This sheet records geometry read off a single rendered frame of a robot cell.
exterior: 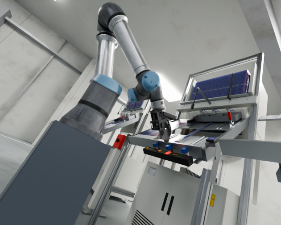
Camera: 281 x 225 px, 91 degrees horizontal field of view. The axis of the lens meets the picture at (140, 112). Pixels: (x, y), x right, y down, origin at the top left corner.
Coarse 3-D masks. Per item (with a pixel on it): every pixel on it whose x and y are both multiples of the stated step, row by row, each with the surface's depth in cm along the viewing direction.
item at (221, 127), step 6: (180, 120) 154; (186, 120) 147; (240, 120) 106; (186, 126) 120; (192, 126) 116; (198, 126) 112; (210, 126) 106; (216, 126) 103; (222, 126) 100; (228, 126) 97; (204, 132) 109; (210, 132) 105; (216, 132) 102; (222, 132) 100
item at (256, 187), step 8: (264, 96) 139; (264, 104) 137; (248, 112) 122; (264, 112) 136; (264, 128) 132; (200, 136) 143; (208, 136) 137; (216, 136) 131; (240, 136) 117; (256, 136) 115; (264, 136) 131; (256, 160) 123; (256, 168) 120; (256, 176) 117; (256, 184) 115; (256, 192) 112; (256, 200) 110
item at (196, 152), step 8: (128, 136) 119; (136, 144) 112; (144, 144) 103; (152, 144) 96; (160, 144) 89; (168, 144) 84; (176, 144) 78; (184, 144) 74; (176, 152) 80; (192, 152) 71; (200, 152) 67
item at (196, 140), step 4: (172, 136) 100; (176, 136) 98; (180, 136) 97; (192, 136) 91; (196, 136) 90; (172, 140) 92; (176, 140) 90; (184, 140) 87; (188, 140) 85; (192, 140) 84; (196, 140) 83; (200, 140) 81; (204, 140) 80; (192, 144) 78; (196, 144) 77; (200, 144) 76; (204, 144) 74
